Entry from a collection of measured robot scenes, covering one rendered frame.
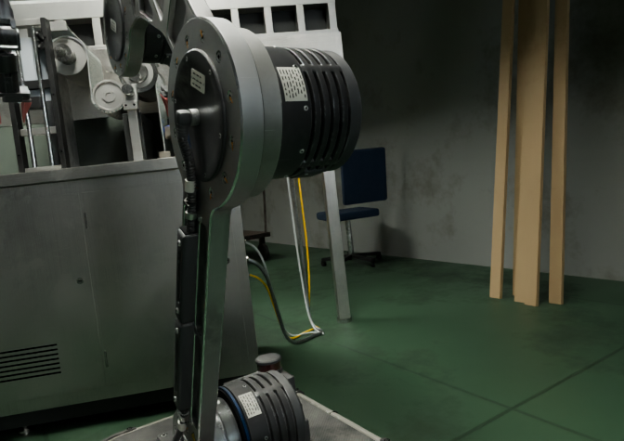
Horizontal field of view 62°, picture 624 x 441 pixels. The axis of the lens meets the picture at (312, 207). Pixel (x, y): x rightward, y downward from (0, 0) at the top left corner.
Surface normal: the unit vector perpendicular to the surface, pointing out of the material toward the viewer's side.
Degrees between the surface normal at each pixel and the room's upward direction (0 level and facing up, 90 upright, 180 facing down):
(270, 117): 101
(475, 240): 90
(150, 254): 90
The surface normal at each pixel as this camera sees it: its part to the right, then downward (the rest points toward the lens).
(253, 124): 0.55, 0.23
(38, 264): 0.16, 0.05
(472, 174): -0.83, 0.13
